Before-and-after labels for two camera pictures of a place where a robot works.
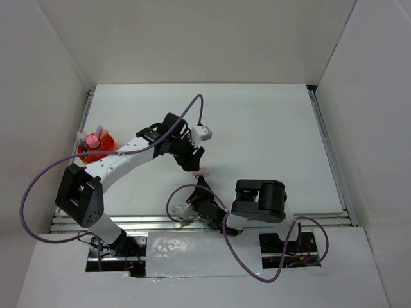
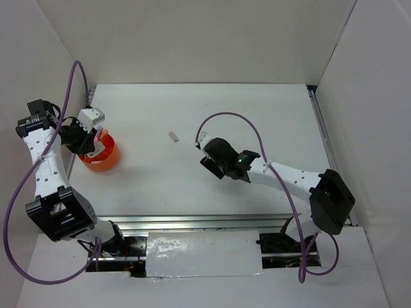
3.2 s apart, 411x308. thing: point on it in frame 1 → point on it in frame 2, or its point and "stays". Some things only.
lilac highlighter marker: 99,130 stays
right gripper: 198,194 → 211,165
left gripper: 192,163 → 87,144
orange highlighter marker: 105,132 stays
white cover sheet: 200,254 stays
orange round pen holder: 107,144 stays
